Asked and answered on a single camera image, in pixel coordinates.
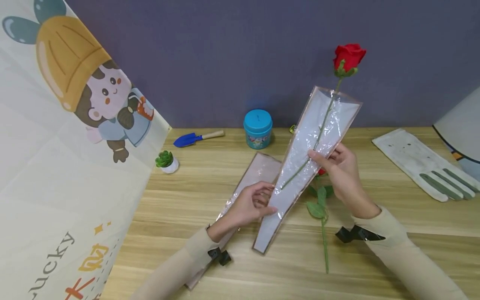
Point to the person's right hand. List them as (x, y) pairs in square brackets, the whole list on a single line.
[(345, 175)]

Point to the person's left hand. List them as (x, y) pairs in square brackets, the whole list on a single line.
[(245, 206)]

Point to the person's right thumb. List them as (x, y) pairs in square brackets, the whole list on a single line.
[(319, 157)]

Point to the person's right fingers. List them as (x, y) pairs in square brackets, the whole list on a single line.
[(340, 148)]

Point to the person's left thumb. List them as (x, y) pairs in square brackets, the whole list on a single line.
[(267, 211)]

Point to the person's left fingers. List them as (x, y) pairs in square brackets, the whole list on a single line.
[(262, 189)]

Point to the clear plastic flower sleeve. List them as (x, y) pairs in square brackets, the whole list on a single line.
[(296, 166), (258, 171)]

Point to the red artificial rose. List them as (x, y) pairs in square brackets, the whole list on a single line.
[(324, 241), (349, 56)]

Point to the person's right forearm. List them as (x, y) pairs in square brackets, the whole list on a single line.
[(405, 254)]

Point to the person's left forearm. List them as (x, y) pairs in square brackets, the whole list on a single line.
[(180, 266)]

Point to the small gold object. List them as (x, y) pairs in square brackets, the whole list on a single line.
[(292, 129)]

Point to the blue round tin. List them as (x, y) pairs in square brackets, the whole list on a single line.
[(258, 129)]

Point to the black wrist band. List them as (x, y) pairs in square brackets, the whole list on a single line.
[(356, 234), (221, 255)]

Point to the white work glove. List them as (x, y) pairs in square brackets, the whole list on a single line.
[(416, 160)]

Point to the blue garden trowel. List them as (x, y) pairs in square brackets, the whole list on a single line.
[(189, 139)]

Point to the small potted succulent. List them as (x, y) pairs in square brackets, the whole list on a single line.
[(167, 161)]

